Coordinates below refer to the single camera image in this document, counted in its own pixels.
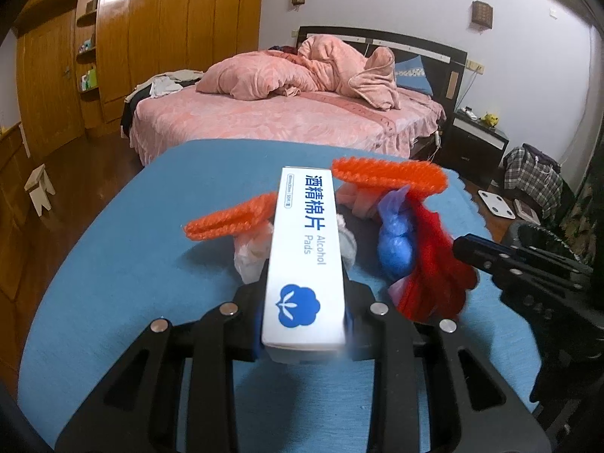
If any red mesh bag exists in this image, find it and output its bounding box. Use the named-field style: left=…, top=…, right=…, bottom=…
left=395, top=193, right=477, bottom=322

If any white plastic bag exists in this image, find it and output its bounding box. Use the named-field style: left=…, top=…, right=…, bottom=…
left=233, top=222, right=274, bottom=285

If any grey tissue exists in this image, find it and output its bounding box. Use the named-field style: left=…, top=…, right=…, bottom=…
left=336, top=212, right=358, bottom=271

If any pink bathroom scale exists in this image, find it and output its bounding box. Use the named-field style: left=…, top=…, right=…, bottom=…
left=513, top=199, right=542, bottom=223

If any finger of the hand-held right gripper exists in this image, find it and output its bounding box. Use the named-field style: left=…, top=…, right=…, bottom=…
left=452, top=235, right=524, bottom=290

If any pink plastic bag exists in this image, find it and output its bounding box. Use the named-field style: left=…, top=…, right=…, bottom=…
left=337, top=183, right=383, bottom=218

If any blue mat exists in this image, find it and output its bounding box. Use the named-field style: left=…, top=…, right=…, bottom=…
left=16, top=139, right=543, bottom=453

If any pink duvet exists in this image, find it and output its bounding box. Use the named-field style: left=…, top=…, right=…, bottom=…
left=195, top=35, right=402, bottom=111

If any black trash bin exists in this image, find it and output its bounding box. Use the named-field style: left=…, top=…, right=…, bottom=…
left=501, top=221, right=595, bottom=265

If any white cardboard box blue print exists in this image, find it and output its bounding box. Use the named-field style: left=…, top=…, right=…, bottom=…
left=261, top=166, right=347, bottom=364

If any dark nightstand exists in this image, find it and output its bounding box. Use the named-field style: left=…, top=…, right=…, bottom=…
left=442, top=109, right=510, bottom=186

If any small orange foam net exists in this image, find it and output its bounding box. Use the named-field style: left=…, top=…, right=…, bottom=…
left=184, top=192, right=279, bottom=241

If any wooden wardrobe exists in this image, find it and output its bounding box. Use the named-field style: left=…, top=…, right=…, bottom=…
left=13, top=0, right=267, bottom=162

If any bed with pink sheet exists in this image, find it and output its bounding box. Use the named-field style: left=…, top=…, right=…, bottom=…
left=122, top=86, right=447, bottom=167

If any large blue pillow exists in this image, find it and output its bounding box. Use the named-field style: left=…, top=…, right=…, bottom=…
left=394, top=57, right=433, bottom=96

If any pile of clothes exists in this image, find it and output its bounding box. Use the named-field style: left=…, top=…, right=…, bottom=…
left=123, top=70, right=207, bottom=103

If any blue plastic bag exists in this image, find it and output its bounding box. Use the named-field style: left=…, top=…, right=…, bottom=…
left=376, top=186, right=418, bottom=279

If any dark wooden headboard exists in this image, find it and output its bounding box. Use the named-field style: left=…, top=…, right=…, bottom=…
left=297, top=26, right=469, bottom=115

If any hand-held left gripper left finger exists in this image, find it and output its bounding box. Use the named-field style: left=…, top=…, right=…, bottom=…
left=55, top=271, right=270, bottom=453

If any floral curtain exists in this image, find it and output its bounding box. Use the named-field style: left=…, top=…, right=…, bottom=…
left=561, top=163, right=604, bottom=267

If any white bathroom scale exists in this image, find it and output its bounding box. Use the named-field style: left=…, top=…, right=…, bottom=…
left=478, top=190, right=516, bottom=220

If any white wooden stool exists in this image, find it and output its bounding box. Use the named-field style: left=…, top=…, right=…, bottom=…
left=25, top=164, right=56, bottom=216

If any large wall lamp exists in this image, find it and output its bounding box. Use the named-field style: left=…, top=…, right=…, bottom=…
left=472, top=1, right=493, bottom=29

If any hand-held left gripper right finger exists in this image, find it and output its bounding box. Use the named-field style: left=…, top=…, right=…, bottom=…
left=344, top=276, right=553, bottom=453

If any plaid cloth on chair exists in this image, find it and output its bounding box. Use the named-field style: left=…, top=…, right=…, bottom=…
left=502, top=145, right=565, bottom=219

